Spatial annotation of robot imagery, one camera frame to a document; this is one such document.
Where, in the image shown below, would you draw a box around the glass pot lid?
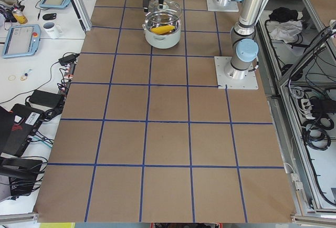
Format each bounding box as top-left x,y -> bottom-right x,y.
146,0 -> 182,24

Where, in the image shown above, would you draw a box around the light green cooking pot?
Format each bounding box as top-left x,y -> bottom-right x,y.
143,17 -> 181,49

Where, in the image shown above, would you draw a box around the coiled black cables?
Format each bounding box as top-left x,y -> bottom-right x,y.
301,122 -> 332,151

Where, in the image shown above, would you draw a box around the black laptop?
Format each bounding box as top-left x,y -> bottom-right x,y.
1,103 -> 44,157

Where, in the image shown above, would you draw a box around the blue teach pendant near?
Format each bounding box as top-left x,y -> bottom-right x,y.
2,24 -> 41,58

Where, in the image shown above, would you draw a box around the white cloth pile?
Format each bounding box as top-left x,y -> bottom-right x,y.
270,20 -> 302,43

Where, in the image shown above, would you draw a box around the yellow corn cob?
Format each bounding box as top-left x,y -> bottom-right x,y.
150,25 -> 175,35

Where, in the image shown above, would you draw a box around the black power brick large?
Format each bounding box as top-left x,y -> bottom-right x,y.
28,90 -> 64,108

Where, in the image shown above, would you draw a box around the white mug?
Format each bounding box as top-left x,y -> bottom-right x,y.
43,22 -> 63,39

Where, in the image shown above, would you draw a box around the black power adapter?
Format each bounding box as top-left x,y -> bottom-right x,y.
58,54 -> 80,66

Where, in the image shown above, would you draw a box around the black cloth pile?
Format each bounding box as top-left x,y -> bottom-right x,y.
269,7 -> 298,23

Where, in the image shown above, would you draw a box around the black computer mouse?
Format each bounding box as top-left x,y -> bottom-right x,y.
43,13 -> 57,20

